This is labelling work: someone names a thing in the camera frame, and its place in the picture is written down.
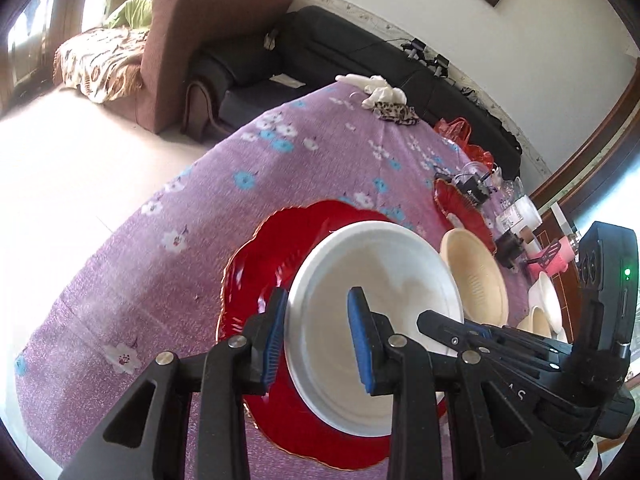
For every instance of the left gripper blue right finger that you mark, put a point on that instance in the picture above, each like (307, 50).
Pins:
(378, 371)

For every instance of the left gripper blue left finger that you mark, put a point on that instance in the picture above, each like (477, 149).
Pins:
(265, 331)

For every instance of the white round foam plate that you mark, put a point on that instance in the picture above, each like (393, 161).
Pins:
(401, 276)

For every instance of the white foam bowl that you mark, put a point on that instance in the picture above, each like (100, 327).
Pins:
(543, 294)

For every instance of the beige plastic ribbed bowl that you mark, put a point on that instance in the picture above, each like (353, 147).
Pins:
(480, 284)

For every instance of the large red scalloped plate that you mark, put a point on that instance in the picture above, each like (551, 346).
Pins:
(270, 259)

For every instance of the pink knit-sleeved flask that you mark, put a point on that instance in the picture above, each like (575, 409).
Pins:
(553, 259)

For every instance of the black phone stand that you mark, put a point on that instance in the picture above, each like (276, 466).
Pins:
(546, 255)

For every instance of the purple floral tablecloth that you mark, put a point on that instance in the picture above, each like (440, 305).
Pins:
(156, 283)

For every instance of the small red scalloped plate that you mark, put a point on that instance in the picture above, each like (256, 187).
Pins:
(458, 212)

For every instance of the black motor with brown roll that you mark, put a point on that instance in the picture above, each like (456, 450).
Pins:
(509, 247)

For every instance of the black motor with gear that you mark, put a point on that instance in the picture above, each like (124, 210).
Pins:
(473, 187)

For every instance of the white plastic jar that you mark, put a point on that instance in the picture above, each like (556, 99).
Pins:
(518, 216)

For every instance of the clear glass cup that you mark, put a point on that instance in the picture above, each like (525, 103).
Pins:
(477, 169)

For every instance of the leopard print cloth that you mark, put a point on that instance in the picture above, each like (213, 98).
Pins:
(399, 114)

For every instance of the red plastic bag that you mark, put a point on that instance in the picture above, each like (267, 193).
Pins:
(459, 131)

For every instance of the white cloth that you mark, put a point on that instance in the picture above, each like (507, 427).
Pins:
(376, 88)

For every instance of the black leather sofa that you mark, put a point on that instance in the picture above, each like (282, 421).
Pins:
(233, 81)

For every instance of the patterned brown throw blanket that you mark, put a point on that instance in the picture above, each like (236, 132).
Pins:
(104, 64)

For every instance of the maroon armchair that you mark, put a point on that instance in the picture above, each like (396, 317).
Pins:
(178, 29)

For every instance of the green cushion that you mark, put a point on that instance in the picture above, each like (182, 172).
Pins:
(133, 14)

